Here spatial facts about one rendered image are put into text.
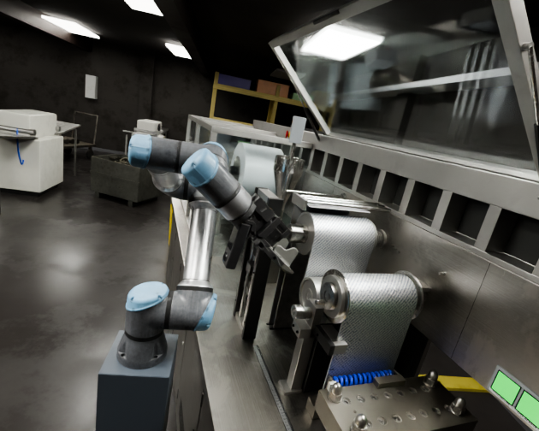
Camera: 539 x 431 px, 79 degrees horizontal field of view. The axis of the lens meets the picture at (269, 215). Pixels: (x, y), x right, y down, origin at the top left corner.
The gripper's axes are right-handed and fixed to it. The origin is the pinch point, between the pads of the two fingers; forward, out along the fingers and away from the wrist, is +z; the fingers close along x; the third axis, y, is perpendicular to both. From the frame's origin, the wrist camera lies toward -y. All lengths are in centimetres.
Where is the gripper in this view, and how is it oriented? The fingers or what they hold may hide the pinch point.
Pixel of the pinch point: (284, 268)
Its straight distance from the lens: 83.3
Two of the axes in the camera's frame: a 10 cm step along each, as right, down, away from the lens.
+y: 7.4, -6.8, 0.2
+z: 6.0, 6.6, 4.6
